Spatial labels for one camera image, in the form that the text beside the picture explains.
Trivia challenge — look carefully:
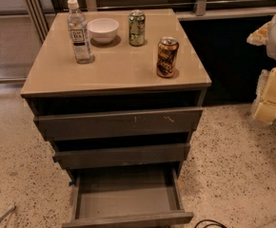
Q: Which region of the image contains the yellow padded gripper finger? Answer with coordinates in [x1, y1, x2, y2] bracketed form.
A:
[251, 67, 276, 124]
[246, 22, 270, 46]

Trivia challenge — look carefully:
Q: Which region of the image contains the orange soda can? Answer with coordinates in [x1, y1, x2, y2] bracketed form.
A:
[156, 37, 179, 78]

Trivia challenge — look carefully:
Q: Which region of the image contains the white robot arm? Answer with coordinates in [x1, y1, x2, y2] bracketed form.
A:
[246, 14, 276, 125]

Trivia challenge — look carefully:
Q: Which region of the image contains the grey middle drawer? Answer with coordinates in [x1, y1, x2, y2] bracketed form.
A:
[54, 143, 190, 169]

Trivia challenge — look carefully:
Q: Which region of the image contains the green soda can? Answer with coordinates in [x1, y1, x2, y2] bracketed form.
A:
[128, 9, 146, 47]

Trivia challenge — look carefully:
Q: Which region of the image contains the grey top drawer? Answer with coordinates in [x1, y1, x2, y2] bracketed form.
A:
[34, 107, 203, 141]

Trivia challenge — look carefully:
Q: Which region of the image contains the grey drawer cabinet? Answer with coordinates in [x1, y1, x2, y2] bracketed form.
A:
[19, 9, 212, 188]

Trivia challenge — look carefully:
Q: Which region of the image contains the open grey bottom drawer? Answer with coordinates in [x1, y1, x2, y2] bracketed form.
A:
[62, 163, 193, 228]

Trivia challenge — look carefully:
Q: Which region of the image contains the white ceramic bowl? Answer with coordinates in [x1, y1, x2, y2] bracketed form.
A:
[88, 18, 119, 45]

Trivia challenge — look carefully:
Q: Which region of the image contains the clear plastic water bottle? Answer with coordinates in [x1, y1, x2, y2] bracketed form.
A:
[68, 0, 94, 64]

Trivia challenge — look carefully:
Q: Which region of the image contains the grey metal rod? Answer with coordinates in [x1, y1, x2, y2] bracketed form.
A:
[0, 205, 16, 223]

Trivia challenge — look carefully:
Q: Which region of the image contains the black cable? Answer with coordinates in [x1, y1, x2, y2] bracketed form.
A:
[193, 218, 228, 228]

